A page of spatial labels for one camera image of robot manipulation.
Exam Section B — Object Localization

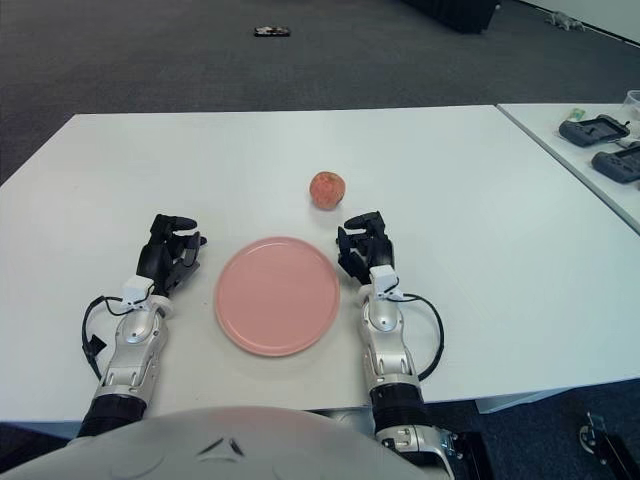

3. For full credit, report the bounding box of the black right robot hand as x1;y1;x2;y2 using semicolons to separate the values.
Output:
335;210;396;287

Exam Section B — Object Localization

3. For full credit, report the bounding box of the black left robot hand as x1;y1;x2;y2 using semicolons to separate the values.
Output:
135;213;209;301

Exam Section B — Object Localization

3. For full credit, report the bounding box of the red apple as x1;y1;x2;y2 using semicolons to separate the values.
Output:
308;170;347;211

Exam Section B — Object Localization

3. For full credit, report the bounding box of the pink round plate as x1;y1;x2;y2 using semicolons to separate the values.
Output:
214;235;343;358

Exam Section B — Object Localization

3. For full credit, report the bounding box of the grey robot torso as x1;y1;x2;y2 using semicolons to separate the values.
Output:
0;405;451;480

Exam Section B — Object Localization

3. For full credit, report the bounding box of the black box furniture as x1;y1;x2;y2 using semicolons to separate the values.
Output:
399;0;501;36

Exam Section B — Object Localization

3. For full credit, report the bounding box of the dark grey handheld controller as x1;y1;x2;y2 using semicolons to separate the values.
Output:
558;114;634;148
591;148;640;185

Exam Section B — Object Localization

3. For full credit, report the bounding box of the grey object on floor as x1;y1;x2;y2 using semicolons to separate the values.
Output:
543;9;589;32

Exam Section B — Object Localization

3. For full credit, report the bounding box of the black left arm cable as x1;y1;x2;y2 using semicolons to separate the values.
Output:
82;295;131;386

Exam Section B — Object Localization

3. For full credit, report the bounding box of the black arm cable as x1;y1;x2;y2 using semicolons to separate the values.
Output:
82;295;131;386
389;292;445;384

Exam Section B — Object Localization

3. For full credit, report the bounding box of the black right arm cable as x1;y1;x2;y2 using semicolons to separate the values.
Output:
389;292;445;384

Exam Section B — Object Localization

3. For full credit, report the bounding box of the black metal frame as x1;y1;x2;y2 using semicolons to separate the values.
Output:
578;410;640;480

